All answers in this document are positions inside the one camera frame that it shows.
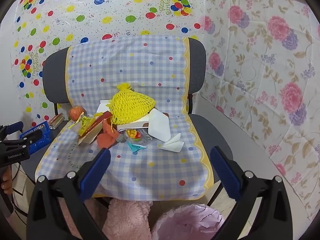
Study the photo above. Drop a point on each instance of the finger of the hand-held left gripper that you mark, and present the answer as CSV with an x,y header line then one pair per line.
x,y
15,125
32,136

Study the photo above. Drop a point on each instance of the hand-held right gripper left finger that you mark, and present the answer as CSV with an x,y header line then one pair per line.
x,y
96,170

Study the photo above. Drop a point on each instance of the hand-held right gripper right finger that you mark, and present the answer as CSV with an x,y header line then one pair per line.
x,y
225,172

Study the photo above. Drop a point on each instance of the small white paper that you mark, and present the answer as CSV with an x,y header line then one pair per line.
x,y
172,143

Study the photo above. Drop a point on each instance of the pink trash bag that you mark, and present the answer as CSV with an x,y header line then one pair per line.
x,y
185,222

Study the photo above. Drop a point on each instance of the yellow mesh bag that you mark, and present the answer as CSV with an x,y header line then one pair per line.
x,y
130,107

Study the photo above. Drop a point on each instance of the large paper piece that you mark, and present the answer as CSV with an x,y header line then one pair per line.
x,y
158,127

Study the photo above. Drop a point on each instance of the person's left hand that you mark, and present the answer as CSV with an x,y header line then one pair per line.
x,y
6,180

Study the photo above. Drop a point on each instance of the blue plastic basket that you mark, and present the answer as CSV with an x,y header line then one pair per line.
x,y
42,135

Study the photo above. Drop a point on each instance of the bundle of wooden sticks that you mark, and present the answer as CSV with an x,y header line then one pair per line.
x,y
56,120

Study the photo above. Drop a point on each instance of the orange cloth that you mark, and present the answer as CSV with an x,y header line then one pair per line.
x,y
106,138

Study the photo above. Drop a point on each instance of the teal wrapper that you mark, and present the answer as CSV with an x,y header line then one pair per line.
x,y
135,146

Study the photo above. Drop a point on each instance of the orange fruit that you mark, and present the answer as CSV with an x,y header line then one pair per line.
x,y
75,113

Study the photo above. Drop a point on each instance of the clear colourful print wrapper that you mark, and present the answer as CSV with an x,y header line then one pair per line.
x,y
132,133

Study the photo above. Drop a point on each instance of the blue checked dotted blanket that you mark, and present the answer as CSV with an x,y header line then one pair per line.
x,y
150,170

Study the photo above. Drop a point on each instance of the white printed carton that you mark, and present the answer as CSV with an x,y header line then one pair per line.
x,y
102,106

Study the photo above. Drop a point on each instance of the brown stick snack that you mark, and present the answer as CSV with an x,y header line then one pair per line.
x,y
166,115

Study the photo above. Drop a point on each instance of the floral print plastic sheet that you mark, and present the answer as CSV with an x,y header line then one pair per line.
x,y
262,67

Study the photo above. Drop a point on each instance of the grey office chair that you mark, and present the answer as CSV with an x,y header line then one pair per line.
x,y
198,60

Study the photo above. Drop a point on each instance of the balloon print plastic sheet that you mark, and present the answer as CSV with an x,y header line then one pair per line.
x,y
100,30

